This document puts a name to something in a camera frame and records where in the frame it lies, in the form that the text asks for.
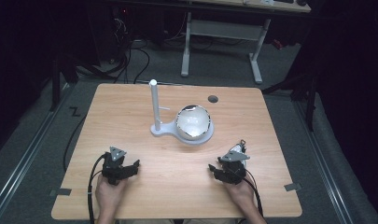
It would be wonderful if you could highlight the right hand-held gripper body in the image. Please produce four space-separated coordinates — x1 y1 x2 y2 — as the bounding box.
217 139 251 186

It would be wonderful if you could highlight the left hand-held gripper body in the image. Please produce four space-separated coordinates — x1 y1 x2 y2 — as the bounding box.
101 146 129 187

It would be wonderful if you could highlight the person's left hand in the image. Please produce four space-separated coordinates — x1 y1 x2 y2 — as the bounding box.
94 175 129 217

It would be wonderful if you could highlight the person's right hand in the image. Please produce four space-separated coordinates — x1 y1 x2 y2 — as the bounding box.
223 179 257 214

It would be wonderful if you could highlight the grey tape strip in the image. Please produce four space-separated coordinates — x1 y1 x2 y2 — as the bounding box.
49 188 73 198
283 182 303 192

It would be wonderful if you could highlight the white stand with pole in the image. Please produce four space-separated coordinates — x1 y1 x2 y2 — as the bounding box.
148 78 216 147

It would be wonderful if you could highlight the black metal stand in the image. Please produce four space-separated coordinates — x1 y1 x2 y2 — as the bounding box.
260 69 320 133
49 54 80 112

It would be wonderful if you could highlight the small red object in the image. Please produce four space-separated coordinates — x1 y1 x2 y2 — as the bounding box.
271 37 285 51

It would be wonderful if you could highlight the dark computer tower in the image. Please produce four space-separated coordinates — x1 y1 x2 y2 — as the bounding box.
85 4 133 64

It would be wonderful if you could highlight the white-legged wooden desk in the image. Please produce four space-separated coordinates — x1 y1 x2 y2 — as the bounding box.
179 0 313 85

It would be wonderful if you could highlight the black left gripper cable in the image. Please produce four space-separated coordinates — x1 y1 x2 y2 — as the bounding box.
87 153 107 224

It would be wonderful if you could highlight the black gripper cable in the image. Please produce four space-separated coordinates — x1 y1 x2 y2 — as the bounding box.
87 153 107 224
243 170 265 218

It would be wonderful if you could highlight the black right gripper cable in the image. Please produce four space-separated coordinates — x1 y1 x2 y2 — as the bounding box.
243 170 265 218

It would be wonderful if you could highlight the black floor cable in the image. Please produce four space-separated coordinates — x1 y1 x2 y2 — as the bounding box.
62 114 88 173

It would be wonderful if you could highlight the metal floor rail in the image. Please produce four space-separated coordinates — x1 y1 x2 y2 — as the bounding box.
293 98 356 224
0 82 73 220

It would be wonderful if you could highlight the bundle of black cables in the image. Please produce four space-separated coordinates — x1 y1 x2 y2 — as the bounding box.
110 12 151 85

